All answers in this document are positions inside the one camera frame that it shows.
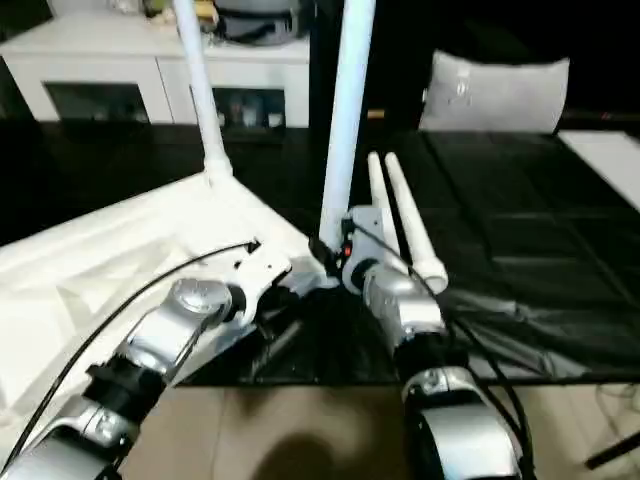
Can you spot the white plastic table leg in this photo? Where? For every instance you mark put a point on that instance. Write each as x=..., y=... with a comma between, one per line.
x=381, y=190
x=347, y=120
x=415, y=220
x=203, y=90

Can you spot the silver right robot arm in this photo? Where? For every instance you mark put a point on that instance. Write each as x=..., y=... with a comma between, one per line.
x=430, y=340

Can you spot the white plastic table top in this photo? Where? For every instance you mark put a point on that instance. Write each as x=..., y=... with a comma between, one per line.
x=120, y=260

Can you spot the grey pillow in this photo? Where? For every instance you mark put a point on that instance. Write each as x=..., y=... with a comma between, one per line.
x=495, y=95

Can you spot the white flat board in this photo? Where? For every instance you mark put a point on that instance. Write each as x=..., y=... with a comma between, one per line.
x=605, y=160

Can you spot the white sideboard cabinet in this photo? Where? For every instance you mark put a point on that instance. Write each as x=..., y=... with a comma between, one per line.
x=120, y=60

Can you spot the colourful clutter bundle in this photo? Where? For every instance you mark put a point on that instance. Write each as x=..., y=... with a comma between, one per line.
x=180, y=10

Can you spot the black floor stand leg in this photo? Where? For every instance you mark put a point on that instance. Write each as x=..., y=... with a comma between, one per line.
x=615, y=455

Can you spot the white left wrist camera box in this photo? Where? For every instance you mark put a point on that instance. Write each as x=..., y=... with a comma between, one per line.
x=262, y=270

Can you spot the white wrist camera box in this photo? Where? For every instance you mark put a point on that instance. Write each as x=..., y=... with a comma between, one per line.
x=366, y=230
x=262, y=270

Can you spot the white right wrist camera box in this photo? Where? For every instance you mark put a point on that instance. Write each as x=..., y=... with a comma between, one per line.
x=366, y=230

